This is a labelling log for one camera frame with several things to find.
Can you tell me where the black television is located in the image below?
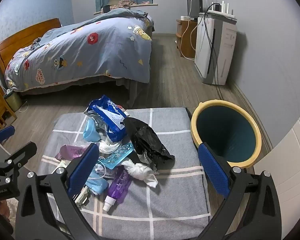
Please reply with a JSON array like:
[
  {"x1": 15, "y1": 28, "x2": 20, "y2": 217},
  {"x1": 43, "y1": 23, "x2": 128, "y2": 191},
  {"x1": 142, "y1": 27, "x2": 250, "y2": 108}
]
[{"x1": 186, "y1": 0, "x2": 203, "y2": 18}]

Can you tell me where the light blue plastic cup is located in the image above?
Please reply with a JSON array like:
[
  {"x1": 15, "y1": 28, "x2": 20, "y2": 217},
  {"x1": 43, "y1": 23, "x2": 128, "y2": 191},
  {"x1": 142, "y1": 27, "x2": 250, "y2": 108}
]
[{"x1": 83, "y1": 117, "x2": 100, "y2": 142}]

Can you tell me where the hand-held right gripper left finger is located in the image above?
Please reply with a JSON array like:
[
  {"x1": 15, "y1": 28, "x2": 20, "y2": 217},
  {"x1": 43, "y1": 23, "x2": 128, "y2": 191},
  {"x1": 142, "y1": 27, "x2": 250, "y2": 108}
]
[{"x1": 14, "y1": 143, "x2": 102, "y2": 240}]

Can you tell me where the dark cloth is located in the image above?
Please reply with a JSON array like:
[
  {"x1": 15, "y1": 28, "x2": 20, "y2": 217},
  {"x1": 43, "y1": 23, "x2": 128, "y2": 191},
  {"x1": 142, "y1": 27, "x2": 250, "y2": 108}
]
[{"x1": 31, "y1": 37, "x2": 43, "y2": 49}]

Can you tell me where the purple packet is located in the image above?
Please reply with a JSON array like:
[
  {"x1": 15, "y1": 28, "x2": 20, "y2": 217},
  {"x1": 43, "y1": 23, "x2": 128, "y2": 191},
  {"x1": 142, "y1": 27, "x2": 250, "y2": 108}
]
[{"x1": 55, "y1": 144, "x2": 89, "y2": 162}]

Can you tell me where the green bin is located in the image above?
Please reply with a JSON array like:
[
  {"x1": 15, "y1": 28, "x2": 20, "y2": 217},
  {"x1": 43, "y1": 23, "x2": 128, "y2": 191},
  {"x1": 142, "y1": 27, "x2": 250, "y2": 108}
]
[{"x1": 4, "y1": 90, "x2": 23, "y2": 112}]

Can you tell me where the wooden bed headboard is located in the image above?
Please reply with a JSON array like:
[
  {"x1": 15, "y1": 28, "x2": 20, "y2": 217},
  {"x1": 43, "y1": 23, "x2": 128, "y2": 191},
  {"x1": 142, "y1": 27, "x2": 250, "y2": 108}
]
[{"x1": 0, "y1": 18, "x2": 62, "y2": 74}]

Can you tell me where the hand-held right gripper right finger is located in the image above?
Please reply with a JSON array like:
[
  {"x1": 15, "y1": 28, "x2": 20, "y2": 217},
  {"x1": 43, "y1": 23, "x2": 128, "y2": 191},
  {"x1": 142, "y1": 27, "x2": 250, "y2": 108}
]
[{"x1": 197, "y1": 142, "x2": 283, "y2": 240}]

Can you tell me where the white router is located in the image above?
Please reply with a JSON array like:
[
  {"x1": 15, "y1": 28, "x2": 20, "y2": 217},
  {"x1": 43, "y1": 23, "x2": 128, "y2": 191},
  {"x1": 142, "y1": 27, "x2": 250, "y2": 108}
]
[{"x1": 219, "y1": 1, "x2": 237, "y2": 18}]

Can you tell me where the twisted white tissue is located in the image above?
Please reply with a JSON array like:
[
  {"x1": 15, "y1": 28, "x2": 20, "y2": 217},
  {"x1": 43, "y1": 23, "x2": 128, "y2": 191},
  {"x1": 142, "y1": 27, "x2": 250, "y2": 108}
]
[{"x1": 121, "y1": 160, "x2": 158, "y2": 188}]

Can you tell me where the black plastic bag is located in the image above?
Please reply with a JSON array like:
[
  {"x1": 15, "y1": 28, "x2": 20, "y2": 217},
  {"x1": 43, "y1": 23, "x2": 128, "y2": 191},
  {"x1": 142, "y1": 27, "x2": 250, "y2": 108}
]
[{"x1": 124, "y1": 117, "x2": 175, "y2": 173}]

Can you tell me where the bed with blue quilt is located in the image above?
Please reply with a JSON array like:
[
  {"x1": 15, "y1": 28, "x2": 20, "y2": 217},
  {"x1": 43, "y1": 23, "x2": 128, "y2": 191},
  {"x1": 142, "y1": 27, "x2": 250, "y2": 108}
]
[{"x1": 4, "y1": 7, "x2": 155, "y2": 92}]

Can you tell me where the blue snack bag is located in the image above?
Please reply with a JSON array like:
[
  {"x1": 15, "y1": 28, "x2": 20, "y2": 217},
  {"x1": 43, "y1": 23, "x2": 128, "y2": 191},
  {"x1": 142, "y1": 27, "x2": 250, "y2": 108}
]
[{"x1": 84, "y1": 95, "x2": 130, "y2": 142}]

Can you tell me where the white air purifier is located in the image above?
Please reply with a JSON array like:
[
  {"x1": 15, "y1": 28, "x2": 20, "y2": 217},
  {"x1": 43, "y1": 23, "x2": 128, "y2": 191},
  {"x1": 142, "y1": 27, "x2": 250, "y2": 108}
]
[{"x1": 194, "y1": 12, "x2": 238, "y2": 85}]

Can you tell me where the grey checked mat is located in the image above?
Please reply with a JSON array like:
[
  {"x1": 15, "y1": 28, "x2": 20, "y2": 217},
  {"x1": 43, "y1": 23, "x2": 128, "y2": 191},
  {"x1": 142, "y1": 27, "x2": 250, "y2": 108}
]
[{"x1": 37, "y1": 107, "x2": 212, "y2": 240}]

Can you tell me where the large white tissue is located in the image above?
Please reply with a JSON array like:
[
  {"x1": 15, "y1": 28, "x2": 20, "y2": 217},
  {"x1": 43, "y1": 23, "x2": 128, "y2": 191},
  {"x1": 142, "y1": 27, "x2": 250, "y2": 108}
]
[{"x1": 97, "y1": 140, "x2": 123, "y2": 154}]

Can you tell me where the white medicine box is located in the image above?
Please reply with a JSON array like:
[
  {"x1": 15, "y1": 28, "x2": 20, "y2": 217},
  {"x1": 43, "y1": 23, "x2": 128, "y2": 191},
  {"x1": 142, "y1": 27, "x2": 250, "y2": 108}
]
[{"x1": 51, "y1": 160, "x2": 90, "y2": 207}]

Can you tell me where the yellow rimmed teal trash bin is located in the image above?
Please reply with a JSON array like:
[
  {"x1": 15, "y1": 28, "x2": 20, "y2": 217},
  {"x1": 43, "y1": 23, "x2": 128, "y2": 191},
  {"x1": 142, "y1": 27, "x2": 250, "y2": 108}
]
[{"x1": 190, "y1": 100, "x2": 262, "y2": 168}]

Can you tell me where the wooden window sill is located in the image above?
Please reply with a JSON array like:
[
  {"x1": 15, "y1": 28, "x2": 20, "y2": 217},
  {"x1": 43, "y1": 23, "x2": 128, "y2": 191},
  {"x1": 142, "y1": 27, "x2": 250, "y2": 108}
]
[{"x1": 94, "y1": 4, "x2": 158, "y2": 15}]

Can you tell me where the grey bed skirt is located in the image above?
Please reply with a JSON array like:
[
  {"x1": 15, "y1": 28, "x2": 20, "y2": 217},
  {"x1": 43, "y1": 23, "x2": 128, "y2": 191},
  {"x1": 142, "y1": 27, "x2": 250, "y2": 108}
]
[{"x1": 20, "y1": 76, "x2": 140, "y2": 108}]

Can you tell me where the blue blister pack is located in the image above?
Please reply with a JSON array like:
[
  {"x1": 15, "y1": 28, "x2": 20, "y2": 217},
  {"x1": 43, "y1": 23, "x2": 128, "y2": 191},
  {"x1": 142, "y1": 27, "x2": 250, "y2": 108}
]
[{"x1": 97, "y1": 142, "x2": 135, "y2": 170}]

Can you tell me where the black cable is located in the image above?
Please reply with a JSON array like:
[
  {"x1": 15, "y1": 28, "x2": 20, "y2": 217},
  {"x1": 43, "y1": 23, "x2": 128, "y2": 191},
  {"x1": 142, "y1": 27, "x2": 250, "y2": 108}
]
[{"x1": 200, "y1": 2, "x2": 225, "y2": 100}]

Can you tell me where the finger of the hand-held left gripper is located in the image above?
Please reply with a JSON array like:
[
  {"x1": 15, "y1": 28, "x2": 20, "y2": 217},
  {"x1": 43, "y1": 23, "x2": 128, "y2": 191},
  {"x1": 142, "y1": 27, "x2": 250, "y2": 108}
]
[
  {"x1": 0, "y1": 126, "x2": 16, "y2": 145},
  {"x1": 0, "y1": 141, "x2": 38, "y2": 173}
]

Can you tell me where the patterned cloth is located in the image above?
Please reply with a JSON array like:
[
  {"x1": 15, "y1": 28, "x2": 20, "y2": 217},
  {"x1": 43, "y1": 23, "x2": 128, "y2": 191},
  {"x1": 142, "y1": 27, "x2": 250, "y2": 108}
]
[{"x1": 119, "y1": 0, "x2": 137, "y2": 8}]

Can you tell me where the purple spray bottle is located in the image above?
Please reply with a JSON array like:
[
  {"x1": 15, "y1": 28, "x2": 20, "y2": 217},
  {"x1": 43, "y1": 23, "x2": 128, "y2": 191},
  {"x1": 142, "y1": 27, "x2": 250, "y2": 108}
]
[{"x1": 102, "y1": 166, "x2": 133, "y2": 212}]

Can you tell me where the white cable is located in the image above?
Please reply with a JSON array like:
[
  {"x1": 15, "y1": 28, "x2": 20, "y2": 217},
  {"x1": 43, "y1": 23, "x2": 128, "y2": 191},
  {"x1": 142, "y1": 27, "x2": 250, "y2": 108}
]
[{"x1": 179, "y1": 0, "x2": 200, "y2": 60}]

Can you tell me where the brown cardboard box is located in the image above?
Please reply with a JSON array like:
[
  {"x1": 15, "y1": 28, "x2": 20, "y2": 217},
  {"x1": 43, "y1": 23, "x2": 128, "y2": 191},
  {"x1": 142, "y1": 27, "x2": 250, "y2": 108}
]
[{"x1": 176, "y1": 16, "x2": 199, "y2": 58}]

